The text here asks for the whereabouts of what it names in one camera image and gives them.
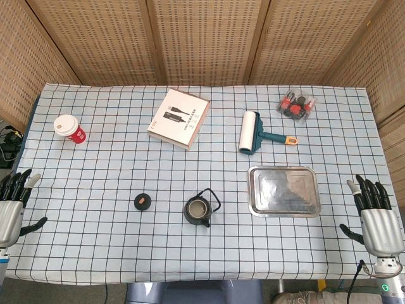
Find black teapot lid brown knob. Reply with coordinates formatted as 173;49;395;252
134;193;152;212

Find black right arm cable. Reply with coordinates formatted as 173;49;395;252
346;259;367;304

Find red paper coffee cup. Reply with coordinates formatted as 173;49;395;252
53;114;87;144

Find stainless steel tray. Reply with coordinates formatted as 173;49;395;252
246;165;322;219

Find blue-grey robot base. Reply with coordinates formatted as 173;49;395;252
125;279;264;304

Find black cast iron teapot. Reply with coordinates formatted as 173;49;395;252
182;187;221;229

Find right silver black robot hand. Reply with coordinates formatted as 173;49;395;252
339;174;404;257

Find white cable product box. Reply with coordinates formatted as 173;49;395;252
146;88;211;153

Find blue checked tablecloth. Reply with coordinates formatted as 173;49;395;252
5;82;394;285

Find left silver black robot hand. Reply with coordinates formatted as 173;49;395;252
0;168;48;248

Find black floor cables and devices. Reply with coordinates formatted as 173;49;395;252
0;125;25;170

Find teal lint roller orange tip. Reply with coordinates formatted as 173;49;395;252
238;110;299;156

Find woven bamboo folding screen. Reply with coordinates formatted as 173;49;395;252
0;0;405;194

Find clear box red black parts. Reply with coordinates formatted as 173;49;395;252
277;88;318;124

